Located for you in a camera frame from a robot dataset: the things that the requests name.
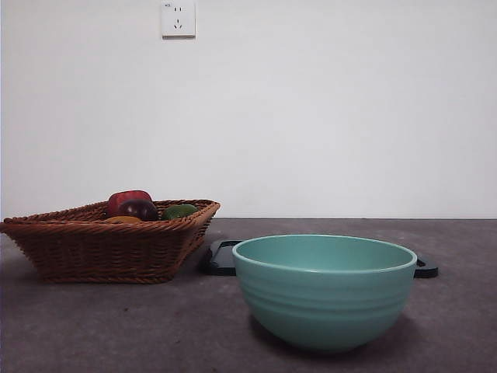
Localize brown wicker basket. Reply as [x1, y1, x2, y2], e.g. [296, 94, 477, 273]
[0, 198, 221, 284]

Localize dark purple round fruit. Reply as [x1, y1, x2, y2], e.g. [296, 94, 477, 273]
[116, 198, 159, 222]

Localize yellow-brown round fruit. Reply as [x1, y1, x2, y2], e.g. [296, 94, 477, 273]
[103, 215, 145, 225]

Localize white wall socket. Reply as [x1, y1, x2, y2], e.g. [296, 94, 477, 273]
[162, 1, 196, 39]

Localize red apple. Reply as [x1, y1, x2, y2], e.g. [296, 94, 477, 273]
[107, 190, 153, 218]

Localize green avocado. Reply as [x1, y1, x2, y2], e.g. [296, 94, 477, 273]
[160, 204, 199, 221]

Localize dark green rectangular tray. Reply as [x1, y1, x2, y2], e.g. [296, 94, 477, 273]
[197, 239, 440, 278]

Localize teal ribbed bowl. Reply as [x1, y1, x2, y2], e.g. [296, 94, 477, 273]
[231, 233, 419, 353]

